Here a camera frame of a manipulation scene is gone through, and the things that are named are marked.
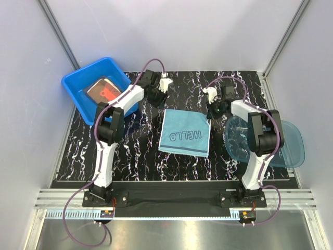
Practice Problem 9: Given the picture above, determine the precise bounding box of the blue striped towel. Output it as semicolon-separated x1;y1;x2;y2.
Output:
158;109;211;157

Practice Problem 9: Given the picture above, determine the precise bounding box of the brown towel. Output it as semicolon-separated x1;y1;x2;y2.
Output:
85;78;122;104

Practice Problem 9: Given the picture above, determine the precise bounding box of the dark grey-blue towel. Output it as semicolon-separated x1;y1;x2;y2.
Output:
82;89;89;98

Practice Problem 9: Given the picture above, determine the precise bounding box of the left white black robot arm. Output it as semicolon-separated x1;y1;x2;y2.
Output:
88;70;173;206

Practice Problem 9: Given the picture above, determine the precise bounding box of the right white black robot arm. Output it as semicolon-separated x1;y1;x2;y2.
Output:
203;86;284;207

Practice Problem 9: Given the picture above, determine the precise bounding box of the blue plastic bin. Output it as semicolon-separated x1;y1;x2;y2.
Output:
62;57;131;126

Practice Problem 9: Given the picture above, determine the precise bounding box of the translucent teal plastic basket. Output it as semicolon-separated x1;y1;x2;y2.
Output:
225;116;305;168

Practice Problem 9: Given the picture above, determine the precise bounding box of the right small connector board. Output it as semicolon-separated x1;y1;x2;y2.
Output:
240;210;257;220

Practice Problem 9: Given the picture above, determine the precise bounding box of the small connector board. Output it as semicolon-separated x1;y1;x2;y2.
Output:
100;210;114;218
240;210;257;220

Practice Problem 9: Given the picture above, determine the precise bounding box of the left small connector board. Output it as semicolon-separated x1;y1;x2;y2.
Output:
100;210;114;218

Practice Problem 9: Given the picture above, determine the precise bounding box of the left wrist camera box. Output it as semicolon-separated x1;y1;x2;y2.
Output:
159;73;173;93

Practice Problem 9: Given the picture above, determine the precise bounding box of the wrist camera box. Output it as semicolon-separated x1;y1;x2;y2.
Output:
159;73;173;93
203;87;217;104

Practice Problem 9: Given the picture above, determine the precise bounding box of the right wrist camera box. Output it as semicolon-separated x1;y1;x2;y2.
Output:
203;87;217;104

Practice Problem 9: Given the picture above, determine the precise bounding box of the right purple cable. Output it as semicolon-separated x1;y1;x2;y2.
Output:
205;76;283;224

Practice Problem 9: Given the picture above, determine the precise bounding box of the purple cable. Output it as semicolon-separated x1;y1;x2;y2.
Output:
62;58;166;246
205;76;283;224

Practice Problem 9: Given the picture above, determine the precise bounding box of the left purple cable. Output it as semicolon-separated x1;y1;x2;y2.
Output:
62;58;166;246

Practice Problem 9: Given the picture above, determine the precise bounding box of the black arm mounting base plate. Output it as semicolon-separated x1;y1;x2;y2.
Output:
82;181;267;208

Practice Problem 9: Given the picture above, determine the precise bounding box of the right aluminium frame post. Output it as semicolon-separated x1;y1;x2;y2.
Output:
262;0;312;78

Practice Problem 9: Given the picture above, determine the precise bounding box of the aluminium frame post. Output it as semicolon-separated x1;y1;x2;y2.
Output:
37;0;80;70
262;0;312;78

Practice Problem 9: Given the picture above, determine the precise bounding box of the aluminium front rail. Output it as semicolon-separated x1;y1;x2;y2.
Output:
34;190;316;221

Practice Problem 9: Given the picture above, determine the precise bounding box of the left aluminium frame post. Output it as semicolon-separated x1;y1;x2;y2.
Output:
37;0;80;70

